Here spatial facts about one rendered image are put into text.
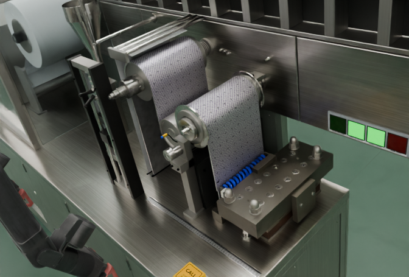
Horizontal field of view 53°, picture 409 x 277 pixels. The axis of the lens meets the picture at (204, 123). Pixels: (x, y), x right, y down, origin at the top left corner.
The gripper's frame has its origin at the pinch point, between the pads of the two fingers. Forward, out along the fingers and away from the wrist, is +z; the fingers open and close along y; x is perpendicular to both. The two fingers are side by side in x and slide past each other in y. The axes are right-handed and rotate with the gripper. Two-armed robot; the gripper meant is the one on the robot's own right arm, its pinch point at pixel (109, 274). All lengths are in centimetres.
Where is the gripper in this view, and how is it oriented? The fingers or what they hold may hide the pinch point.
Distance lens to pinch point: 118.5
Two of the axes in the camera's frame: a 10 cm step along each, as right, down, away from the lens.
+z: 4.7, 4.9, 7.3
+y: -7.1, -2.7, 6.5
